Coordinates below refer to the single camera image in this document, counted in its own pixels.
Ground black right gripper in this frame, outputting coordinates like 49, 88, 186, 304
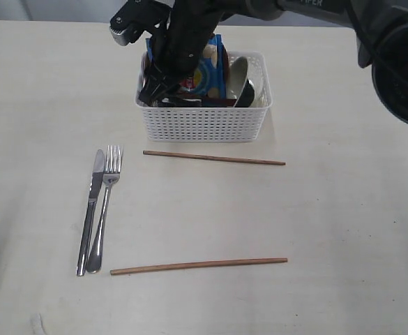
138, 1, 223, 105

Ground blue chips bag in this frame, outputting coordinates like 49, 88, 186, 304
146, 33, 225, 99

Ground wooden chopstick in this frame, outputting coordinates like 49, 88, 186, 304
142, 150, 286, 166
109, 258, 288, 276

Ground silver metal fork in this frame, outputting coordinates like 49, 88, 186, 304
86, 145, 123, 273

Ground silver table knife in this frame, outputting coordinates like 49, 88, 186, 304
76, 149, 105, 276

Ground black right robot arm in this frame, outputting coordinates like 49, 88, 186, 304
139, 1, 408, 124

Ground brown round plate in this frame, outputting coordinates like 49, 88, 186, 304
141, 46, 229, 81

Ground white perforated plastic basket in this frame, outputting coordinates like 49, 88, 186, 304
134, 51, 273, 142

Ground brown wooden spoon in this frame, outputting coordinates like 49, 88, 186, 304
201, 97, 236, 107

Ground white and black bowl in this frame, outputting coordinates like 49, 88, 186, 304
226, 56, 264, 108

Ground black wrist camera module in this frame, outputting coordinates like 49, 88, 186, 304
109, 0, 171, 46

